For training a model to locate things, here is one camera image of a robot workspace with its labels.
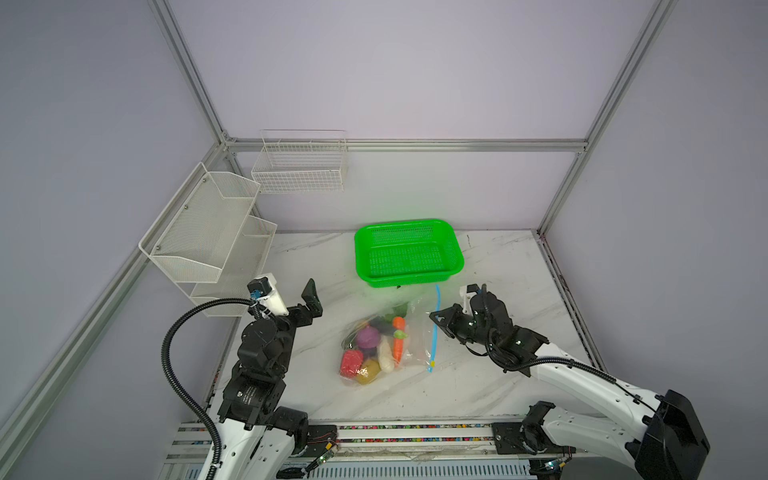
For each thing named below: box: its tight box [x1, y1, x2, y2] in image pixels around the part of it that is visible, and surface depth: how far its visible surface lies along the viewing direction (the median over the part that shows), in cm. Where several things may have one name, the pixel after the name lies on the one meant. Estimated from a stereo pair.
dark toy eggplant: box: [369, 314, 395, 334], surface depth 91 cm
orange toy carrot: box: [393, 316, 408, 367], surface depth 85 cm
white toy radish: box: [378, 334, 394, 373], surface depth 83 cm
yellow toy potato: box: [356, 358, 381, 385], surface depth 79 cm
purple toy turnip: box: [357, 322, 379, 349], surface depth 83 cm
